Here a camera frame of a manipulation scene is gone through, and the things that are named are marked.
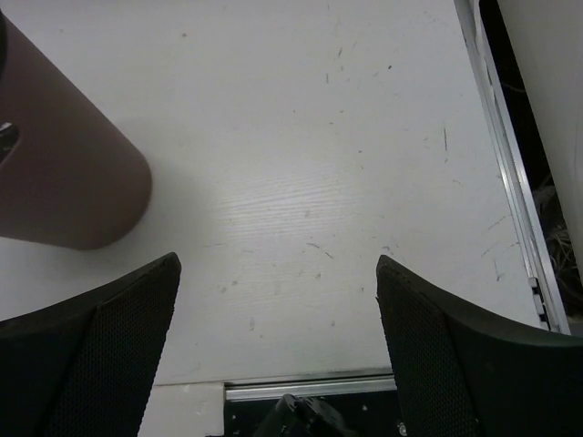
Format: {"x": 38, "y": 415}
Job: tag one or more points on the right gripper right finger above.
{"x": 462, "y": 370}

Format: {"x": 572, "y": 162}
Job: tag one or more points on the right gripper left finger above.
{"x": 86, "y": 366}

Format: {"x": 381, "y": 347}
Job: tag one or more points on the brown plastic bin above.
{"x": 72, "y": 179}

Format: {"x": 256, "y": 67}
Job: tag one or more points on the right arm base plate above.
{"x": 355, "y": 414}

